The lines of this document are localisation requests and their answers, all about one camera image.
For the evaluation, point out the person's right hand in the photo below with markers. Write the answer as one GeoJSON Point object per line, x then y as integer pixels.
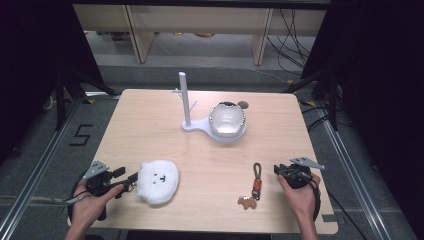
{"type": "Point", "coordinates": [300, 200]}

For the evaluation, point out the white bowl with silver rim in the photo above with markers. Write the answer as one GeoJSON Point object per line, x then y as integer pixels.
{"type": "Point", "coordinates": [227, 120]}

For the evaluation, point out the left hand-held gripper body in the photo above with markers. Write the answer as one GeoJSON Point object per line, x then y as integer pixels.
{"type": "Point", "coordinates": [100, 185]}

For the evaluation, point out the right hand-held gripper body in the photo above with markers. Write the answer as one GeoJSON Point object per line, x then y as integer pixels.
{"type": "Point", "coordinates": [298, 175]}

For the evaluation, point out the small grey round disc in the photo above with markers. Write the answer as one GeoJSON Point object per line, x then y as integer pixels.
{"type": "Point", "coordinates": [244, 104]}

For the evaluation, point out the beige desk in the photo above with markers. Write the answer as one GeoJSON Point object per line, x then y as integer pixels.
{"type": "Point", "coordinates": [200, 20]}

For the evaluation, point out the aluminium rail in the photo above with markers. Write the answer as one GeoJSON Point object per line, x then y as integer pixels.
{"type": "Point", "coordinates": [353, 173]}
{"type": "Point", "coordinates": [36, 166]}

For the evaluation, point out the person's left hand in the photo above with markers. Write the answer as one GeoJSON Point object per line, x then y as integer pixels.
{"type": "Point", "coordinates": [88, 206]}

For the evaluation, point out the black metal stand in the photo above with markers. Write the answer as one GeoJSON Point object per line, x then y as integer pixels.
{"type": "Point", "coordinates": [66, 96]}
{"type": "Point", "coordinates": [328, 96]}

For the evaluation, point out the white tree-shaped stand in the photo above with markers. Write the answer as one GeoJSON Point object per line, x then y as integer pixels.
{"type": "Point", "coordinates": [185, 100]}

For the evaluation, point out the dark curtain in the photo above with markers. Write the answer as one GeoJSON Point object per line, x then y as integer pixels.
{"type": "Point", "coordinates": [383, 83]}
{"type": "Point", "coordinates": [36, 66]}

